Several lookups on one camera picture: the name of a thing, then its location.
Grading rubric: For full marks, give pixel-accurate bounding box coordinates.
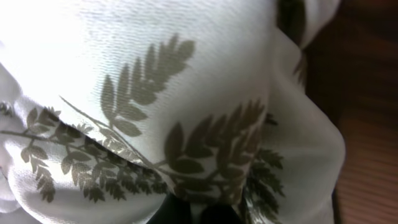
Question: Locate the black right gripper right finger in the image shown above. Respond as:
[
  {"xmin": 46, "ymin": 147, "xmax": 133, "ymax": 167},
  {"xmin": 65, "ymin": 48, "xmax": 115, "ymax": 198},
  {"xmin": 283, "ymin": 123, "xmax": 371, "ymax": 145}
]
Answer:
[{"xmin": 200, "ymin": 205, "xmax": 243, "ymax": 224}]

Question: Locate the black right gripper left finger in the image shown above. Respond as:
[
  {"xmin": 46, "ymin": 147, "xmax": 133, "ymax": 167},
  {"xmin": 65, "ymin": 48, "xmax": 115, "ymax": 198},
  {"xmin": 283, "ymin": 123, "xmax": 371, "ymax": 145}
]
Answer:
[{"xmin": 147, "ymin": 194, "xmax": 192, "ymax": 224}]

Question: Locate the white fern print dress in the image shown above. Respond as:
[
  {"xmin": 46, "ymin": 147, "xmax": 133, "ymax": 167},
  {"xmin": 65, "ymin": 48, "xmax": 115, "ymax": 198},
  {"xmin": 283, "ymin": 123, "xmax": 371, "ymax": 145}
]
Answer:
[{"xmin": 1, "ymin": 0, "xmax": 345, "ymax": 223}]

